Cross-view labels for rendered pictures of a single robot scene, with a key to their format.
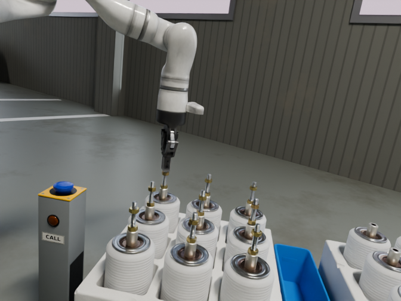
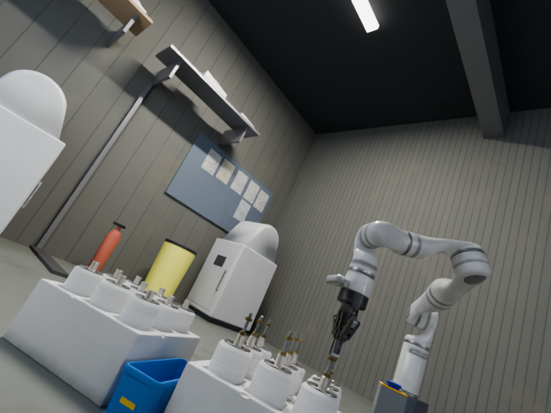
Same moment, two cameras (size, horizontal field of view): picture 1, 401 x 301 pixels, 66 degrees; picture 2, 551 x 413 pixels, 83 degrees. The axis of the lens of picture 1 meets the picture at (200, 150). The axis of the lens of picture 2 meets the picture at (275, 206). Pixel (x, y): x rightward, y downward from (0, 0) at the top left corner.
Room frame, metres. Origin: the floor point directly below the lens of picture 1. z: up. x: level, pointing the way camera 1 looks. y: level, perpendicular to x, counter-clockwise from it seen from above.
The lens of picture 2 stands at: (1.64, 0.01, 0.36)
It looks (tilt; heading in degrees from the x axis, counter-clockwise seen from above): 17 degrees up; 194
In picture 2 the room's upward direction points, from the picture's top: 25 degrees clockwise
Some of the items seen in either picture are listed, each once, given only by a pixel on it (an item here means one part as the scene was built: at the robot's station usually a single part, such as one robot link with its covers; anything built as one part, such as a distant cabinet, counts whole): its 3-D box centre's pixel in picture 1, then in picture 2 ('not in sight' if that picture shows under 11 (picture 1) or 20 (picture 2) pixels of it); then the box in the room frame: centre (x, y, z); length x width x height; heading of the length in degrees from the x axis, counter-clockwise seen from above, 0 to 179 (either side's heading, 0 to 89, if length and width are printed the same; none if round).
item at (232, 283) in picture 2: not in sight; (238, 270); (-2.34, -1.10, 0.68); 0.70 x 0.58 x 1.35; 146
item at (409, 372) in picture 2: not in sight; (410, 369); (0.27, 0.40, 0.39); 0.09 x 0.09 x 0.17; 56
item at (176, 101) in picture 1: (180, 98); (352, 279); (0.78, 0.07, 0.52); 0.11 x 0.09 x 0.06; 107
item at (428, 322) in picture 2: not in sight; (421, 327); (0.27, 0.41, 0.54); 0.09 x 0.09 x 0.17; 87
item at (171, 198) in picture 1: (162, 197); (321, 389); (0.78, 0.08, 0.25); 0.08 x 0.08 x 0.01
